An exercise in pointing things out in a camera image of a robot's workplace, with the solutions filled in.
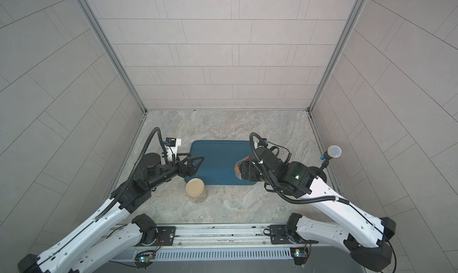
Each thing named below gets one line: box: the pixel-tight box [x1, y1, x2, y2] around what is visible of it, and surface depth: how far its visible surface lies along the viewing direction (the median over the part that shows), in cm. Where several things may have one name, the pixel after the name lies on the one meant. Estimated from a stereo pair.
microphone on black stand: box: [314, 144, 343, 183], surface depth 73 cm
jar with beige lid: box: [185, 177, 207, 204], surface depth 76 cm
